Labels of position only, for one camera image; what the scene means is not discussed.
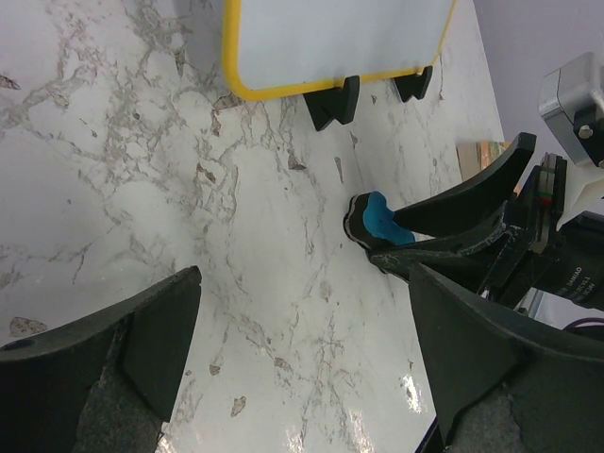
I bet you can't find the blue whiteboard eraser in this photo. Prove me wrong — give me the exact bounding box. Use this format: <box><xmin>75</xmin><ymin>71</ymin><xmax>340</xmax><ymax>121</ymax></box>
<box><xmin>343</xmin><ymin>192</ymin><xmax>415</xmax><ymax>251</ymax></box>

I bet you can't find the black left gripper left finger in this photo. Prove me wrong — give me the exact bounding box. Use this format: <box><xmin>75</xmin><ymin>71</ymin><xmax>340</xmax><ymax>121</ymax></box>
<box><xmin>1</xmin><ymin>266</ymin><xmax>202</xmax><ymax>452</ymax></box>

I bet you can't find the black whiteboard foot stand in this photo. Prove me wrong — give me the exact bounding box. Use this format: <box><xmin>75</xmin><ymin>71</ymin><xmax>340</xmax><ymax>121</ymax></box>
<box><xmin>393</xmin><ymin>66</ymin><xmax>433</xmax><ymax>103</ymax></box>
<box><xmin>303</xmin><ymin>75</ymin><xmax>361</xmax><ymax>132</ymax></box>

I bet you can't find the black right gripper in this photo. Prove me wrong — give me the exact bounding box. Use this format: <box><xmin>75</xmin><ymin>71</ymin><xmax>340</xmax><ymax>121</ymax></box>
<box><xmin>369</xmin><ymin>132</ymin><xmax>603</xmax><ymax>310</ymax></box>

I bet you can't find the yellow framed small whiteboard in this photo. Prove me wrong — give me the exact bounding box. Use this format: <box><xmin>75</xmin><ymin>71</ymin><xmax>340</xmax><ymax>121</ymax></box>
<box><xmin>222</xmin><ymin>0</ymin><xmax>455</xmax><ymax>101</ymax></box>

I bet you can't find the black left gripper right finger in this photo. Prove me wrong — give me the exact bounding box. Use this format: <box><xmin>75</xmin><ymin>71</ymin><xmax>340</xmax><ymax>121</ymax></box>
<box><xmin>410</xmin><ymin>264</ymin><xmax>603</xmax><ymax>452</ymax></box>

